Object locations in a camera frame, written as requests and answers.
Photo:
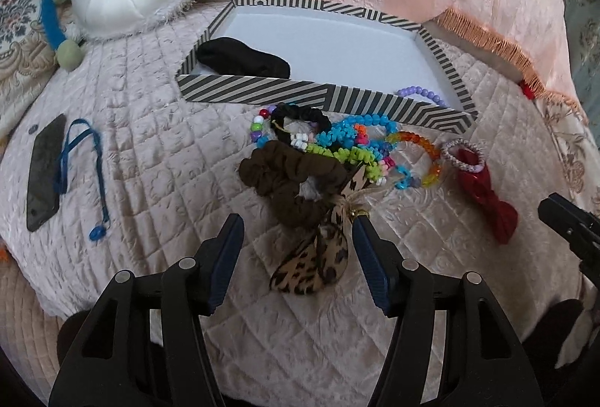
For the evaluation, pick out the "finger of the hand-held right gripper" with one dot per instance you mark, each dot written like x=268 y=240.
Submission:
x=572 y=224

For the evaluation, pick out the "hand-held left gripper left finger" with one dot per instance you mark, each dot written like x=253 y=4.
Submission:
x=225 y=271

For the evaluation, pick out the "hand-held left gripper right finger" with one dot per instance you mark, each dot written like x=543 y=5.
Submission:
x=372 y=271

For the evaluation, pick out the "leopard print hair bow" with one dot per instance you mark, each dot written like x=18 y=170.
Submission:
x=309 y=266

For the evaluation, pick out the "red velvet bow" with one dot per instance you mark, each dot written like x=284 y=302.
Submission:
x=492 y=200

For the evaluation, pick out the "black white striped box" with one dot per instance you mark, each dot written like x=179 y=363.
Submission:
x=262 y=90

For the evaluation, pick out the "cream floral bedsheet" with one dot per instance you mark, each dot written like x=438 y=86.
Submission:
x=567 y=144

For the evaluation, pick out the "brown scrunchie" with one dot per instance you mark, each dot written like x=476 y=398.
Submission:
x=276 y=163

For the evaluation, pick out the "beige quilted bed cover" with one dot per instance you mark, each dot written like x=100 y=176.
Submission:
x=164 y=154

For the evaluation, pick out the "small red object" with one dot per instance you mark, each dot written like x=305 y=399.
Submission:
x=528 y=89

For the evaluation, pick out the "small black scrunchie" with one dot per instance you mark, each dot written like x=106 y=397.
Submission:
x=304 y=112

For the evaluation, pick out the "pale green embroidered cloth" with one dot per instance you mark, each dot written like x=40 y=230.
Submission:
x=583 y=36

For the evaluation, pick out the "black smartphone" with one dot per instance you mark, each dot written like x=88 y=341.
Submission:
x=44 y=172

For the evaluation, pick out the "peach ribbed round rug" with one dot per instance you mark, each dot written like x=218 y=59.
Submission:
x=23 y=322

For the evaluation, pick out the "large black scrunchie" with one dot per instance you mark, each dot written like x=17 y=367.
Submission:
x=243 y=57

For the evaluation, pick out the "floral embroidered cushion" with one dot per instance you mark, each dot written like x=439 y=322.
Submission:
x=18 y=36

